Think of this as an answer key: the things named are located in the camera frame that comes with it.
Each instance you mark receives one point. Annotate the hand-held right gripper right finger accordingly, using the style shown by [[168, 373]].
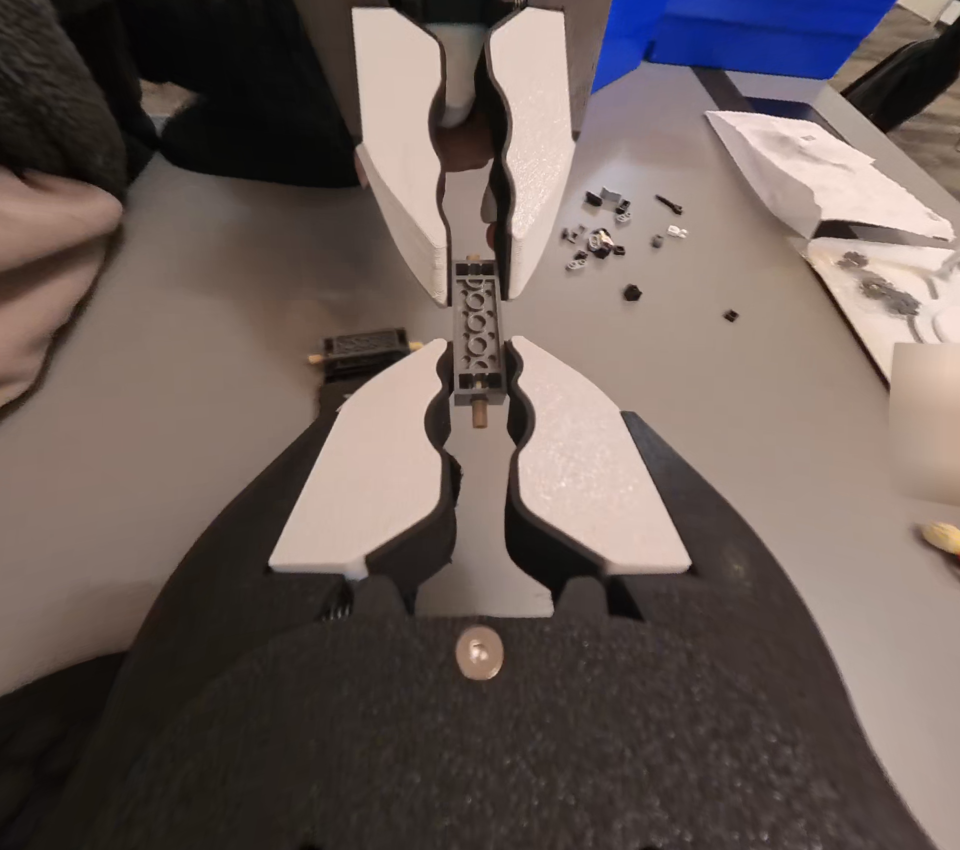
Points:
[[592, 475]]

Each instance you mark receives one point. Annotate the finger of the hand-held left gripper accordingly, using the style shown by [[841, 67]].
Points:
[[536, 114], [397, 114]]

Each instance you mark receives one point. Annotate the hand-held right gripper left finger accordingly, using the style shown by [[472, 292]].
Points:
[[367, 475]]

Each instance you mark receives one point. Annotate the dark toy brick assembly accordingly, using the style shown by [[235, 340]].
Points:
[[367, 347]]

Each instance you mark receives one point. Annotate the dark grey toy axle brick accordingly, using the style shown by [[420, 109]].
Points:
[[478, 332]]

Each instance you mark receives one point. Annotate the grey desk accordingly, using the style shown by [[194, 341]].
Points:
[[712, 452]]

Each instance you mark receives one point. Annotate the person's left hand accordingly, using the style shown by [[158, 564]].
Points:
[[465, 148]]

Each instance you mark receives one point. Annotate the blue storage bin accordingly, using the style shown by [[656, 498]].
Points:
[[630, 17]]

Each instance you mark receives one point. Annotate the scattered small toy bricks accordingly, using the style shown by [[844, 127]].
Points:
[[634, 292]]

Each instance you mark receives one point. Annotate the white printed paper bag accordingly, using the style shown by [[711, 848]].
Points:
[[810, 167]]

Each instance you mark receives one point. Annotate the clear bag of black gears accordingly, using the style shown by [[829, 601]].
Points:
[[877, 287]]

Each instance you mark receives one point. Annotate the person's black fleece jacket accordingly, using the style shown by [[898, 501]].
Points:
[[52, 77]]

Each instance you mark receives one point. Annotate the red toy minifigure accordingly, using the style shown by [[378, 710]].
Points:
[[941, 536]]

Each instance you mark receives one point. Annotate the black backpack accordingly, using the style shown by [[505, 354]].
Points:
[[915, 84]]

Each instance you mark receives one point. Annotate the white book stand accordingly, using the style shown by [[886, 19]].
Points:
[[941, 321]]

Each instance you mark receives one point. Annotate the person's beige shirt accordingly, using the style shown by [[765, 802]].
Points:
[[45, 265]]

